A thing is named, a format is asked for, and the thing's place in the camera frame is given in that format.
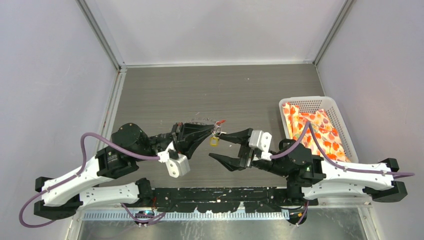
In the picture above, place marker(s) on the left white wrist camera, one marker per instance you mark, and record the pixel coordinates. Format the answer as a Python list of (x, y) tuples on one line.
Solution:
[(177, 164)]

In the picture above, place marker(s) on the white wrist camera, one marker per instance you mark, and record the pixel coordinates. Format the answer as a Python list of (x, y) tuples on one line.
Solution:
[(260, 143), (177, 164)]

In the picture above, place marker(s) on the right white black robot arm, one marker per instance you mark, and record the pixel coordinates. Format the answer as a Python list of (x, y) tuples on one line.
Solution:
[(309, 176)]

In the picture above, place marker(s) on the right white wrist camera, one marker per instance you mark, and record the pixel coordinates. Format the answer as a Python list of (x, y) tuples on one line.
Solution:
[(260, 143)]

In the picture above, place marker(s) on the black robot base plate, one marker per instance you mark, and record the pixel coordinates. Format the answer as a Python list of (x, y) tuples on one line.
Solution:
[(218, 199)]

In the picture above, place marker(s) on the orange floral cloth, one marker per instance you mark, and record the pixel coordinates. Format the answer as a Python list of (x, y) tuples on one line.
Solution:
[(324, 131)]

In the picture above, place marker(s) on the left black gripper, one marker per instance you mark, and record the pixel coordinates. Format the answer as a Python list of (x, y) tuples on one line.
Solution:
[(186, 137)]

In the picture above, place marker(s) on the white plastic basket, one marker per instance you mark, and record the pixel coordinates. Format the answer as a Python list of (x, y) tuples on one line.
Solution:
[(309, 104)]

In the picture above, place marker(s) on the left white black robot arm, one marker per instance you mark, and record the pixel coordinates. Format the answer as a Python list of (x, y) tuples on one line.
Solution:
[(64, 196)]

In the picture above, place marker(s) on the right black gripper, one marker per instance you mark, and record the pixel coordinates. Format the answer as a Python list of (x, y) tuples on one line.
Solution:
[(246, 153)]

